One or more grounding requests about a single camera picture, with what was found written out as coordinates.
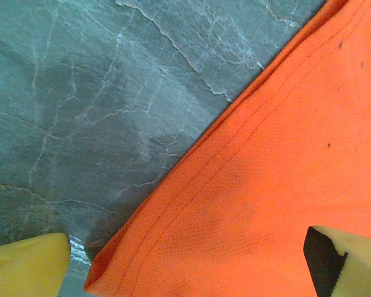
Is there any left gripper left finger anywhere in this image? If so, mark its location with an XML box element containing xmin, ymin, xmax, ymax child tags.
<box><xmin>0</xmin><ymin>232</ymin><xmax>71</xmax><ymax>297</ymax></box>

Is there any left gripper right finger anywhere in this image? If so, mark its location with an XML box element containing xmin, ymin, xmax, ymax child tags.
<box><xmin>302</xmin><ymin>225</ymin><xmax>371</xmax><ymax>297</ymax></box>

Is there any orange t-shirt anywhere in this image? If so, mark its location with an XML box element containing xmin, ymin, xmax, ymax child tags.
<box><xmin>83</xmin><ymin>0</ymin><xmax>371</xmax><ymax>297</ymax></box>

